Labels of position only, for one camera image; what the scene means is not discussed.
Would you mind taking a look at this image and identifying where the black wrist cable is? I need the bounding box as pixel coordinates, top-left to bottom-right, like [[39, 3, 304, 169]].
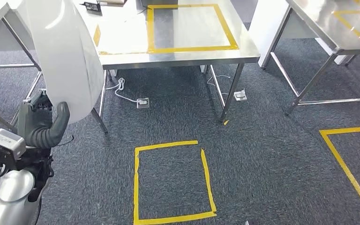
[[55, 135, 75, 147]]

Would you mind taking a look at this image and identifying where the yellow tape outline on table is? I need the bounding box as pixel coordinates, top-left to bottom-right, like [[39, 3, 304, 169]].
[[333, 0, 360, 43]]

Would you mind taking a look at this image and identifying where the white pillar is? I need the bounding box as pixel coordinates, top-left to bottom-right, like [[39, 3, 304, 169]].
[[248, 0, 349, 68]]

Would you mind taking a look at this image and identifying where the stainless steel table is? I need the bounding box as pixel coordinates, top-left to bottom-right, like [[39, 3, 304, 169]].
[[261, 0, 360, 116]]

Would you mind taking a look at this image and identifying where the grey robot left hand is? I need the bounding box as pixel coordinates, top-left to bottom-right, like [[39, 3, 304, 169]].
[[17, 89, 71, 149]]

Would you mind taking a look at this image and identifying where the yellow tape square on bench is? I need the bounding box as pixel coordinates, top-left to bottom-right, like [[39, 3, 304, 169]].
[[146, 3, 240, 55], [93, 24, 150, 57]]

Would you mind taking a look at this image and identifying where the white curved plastic car part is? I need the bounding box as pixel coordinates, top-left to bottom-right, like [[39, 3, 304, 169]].
[[14, 0, 105, 125]]

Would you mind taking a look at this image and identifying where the stainless steel workbench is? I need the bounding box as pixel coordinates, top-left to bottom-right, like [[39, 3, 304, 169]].
[[71, 0, 261, 134]]

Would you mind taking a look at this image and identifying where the silver floor socket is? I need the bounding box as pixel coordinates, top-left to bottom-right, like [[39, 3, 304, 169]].
[[136, 97, 150, 109], [233, 89, 248, 102]]

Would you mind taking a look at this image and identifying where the yellow floor tape outline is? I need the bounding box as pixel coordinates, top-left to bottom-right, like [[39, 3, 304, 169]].
[[319, 126, 360, 207]]

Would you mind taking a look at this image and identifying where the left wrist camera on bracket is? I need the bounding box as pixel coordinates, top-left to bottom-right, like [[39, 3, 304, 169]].
[[0, 128, 27, 172]]

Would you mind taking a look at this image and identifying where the yellow floor tape square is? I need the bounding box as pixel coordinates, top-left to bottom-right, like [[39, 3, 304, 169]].
[[133, 140, 217, 225]]

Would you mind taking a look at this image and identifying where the white socket cable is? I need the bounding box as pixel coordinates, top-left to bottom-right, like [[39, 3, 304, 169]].
[[105, 77, 141, 104], [206, 74, 246, 94]]

